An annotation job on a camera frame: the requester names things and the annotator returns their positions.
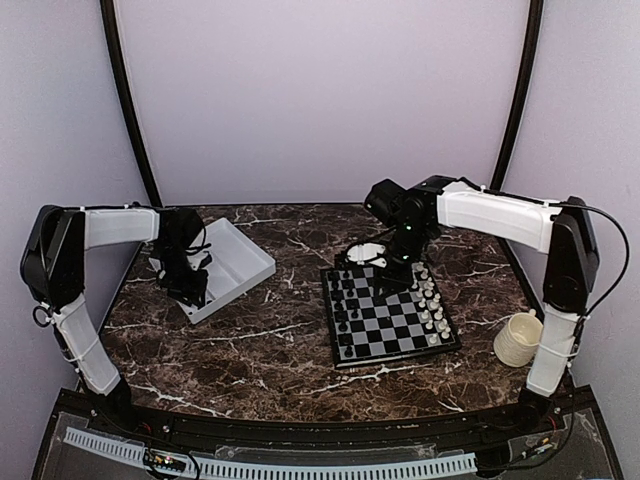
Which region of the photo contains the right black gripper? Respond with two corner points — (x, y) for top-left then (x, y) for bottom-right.
(373, 221), (434, 300)

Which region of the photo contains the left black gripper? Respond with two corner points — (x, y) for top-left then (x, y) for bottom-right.
(153, 243), (209, 308)

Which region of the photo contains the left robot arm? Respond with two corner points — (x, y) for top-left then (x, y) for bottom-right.
(20, 204), (209, 396)

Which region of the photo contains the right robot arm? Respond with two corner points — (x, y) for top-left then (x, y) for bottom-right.
(356, 175), (622, 434)

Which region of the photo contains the white chess pieces row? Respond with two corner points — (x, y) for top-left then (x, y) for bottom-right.
(410, 262), (454, 347)

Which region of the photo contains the black white chess board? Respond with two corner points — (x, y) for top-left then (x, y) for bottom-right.
(320, 266), (461, 369)

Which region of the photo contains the white plastic tray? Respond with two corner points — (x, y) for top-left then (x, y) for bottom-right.
(179, 218), (276, 325)

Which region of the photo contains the cream ribbed mug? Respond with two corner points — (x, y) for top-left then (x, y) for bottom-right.
(493, 310), (543, 368)

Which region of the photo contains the black front rail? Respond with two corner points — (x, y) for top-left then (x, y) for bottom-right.
(41, 386), (598, 452)

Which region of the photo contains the white cable duct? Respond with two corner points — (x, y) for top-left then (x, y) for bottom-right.
(62, 427), (477, 479)

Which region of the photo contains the right black frame post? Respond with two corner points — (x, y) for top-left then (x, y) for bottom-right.
(490, 0), (545, 190)

